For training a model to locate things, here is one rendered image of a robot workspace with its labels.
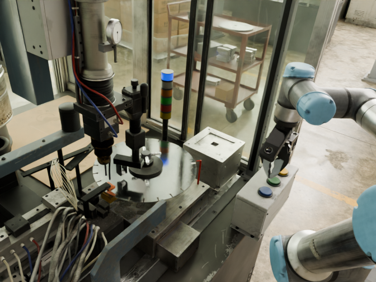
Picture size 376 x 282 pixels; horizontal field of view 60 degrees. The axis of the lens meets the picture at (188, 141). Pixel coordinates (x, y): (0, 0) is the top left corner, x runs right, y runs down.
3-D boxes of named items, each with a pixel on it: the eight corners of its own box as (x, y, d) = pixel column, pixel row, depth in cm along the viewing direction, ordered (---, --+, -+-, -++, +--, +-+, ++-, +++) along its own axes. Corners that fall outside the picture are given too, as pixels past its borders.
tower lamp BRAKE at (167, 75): (166, 75, 123) (166, 67, 121) (175, 79, 121) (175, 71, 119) (158, 79, 120) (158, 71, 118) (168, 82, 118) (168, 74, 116)
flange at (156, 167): (158, 179, 99) (158, 173, 98) (123, 173, 101) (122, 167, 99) (166, 159, 109) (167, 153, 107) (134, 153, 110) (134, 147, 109)
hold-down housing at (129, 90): (138, 140, 95) (137, 74, 84) (148, 147, 92) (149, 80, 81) (122, 146, 91) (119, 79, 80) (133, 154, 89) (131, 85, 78)
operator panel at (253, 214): (263, 186, 132) (271, 156, 124) (289, 198, 127) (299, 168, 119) (229, 226, 113) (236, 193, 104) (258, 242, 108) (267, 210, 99)
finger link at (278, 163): (284, 174, 105) (291, 151, 100) (277, 184, 100) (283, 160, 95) (275, 170, 106) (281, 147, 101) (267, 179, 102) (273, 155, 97)
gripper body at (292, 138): (295, 150, 101) (305, 116, 94) (285, 162, 95) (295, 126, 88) (272, 141, 104) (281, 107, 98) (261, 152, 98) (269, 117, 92)
